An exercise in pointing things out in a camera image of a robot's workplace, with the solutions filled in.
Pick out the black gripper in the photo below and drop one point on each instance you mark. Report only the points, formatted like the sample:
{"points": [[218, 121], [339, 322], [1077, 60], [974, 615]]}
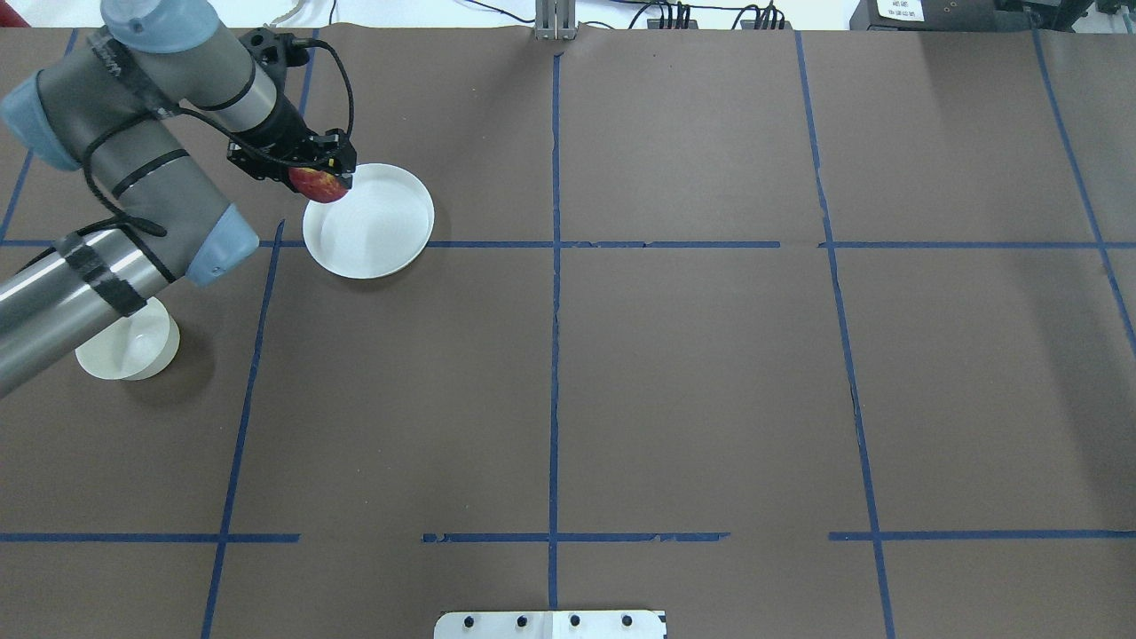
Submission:
{"points": [[282, 130]]}

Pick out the red yellow apple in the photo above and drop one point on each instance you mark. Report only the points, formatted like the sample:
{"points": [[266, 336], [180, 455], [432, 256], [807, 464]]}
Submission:
{"points": [[317, 185]]}

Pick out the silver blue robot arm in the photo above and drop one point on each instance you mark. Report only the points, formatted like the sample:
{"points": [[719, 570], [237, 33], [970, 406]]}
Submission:
{"points": [[103, 110]]}

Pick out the white round plate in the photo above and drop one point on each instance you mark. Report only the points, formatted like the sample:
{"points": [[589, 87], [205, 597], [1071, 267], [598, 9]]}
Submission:
{"points": [[381, 225]]}

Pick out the white small bowl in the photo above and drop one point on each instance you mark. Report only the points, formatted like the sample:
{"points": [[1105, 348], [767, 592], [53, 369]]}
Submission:
{"points": [[133, 348]]}

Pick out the black mini computer box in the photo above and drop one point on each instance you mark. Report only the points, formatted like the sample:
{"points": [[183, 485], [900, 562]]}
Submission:
{"points": [[937, 16]]}

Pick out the aluminium frame post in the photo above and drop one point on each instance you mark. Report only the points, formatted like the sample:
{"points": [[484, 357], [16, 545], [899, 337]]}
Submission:
{"points": [[555, 20]]}

